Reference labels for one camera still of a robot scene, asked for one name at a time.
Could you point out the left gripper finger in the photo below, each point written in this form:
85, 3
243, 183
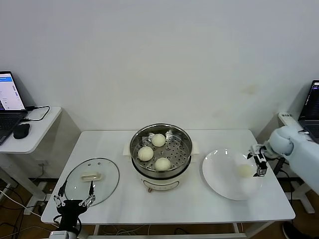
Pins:
89, 198
59, 198

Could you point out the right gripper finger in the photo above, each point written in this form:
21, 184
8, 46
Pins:
250, 155
261, 168

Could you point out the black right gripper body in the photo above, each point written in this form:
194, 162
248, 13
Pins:
259, 152

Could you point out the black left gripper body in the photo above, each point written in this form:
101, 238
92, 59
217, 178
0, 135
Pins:
71, 210

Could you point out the white steamed baozi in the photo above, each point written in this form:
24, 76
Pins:
163, 164
244, 170
145, 153
158, 140

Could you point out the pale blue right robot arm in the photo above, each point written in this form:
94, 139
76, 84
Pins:
299, 154

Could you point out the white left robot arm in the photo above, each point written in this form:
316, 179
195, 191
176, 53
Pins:
62, 235

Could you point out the perforated steel steamer basket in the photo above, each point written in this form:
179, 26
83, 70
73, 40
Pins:
179, 154

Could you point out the white round plate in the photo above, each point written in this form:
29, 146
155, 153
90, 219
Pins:
219, 174

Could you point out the black laptop dark screen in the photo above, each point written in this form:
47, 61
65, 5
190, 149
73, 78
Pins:
311, 104

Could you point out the cream electric cooking pot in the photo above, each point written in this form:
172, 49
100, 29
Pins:
162, 184

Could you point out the black computer mouse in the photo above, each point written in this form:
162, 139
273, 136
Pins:
21, 130

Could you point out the black laptop bright screen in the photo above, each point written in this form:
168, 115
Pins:
10, 99

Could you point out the white wall socket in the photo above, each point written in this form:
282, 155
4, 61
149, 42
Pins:
43, 163

